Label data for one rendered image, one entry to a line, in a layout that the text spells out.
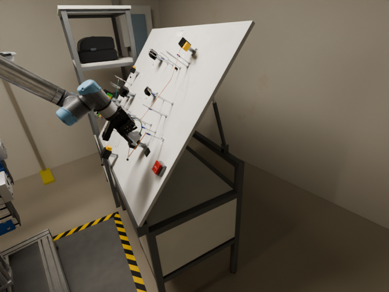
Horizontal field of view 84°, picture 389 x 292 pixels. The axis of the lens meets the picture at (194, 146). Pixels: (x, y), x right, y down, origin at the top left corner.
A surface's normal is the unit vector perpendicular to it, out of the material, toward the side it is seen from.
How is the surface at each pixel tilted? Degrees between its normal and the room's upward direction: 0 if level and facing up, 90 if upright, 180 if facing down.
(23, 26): 90
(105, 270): 0
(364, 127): 90
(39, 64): 90
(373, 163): 90
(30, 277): 0
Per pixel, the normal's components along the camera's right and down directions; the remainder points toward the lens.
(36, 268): -0.04, -0.88
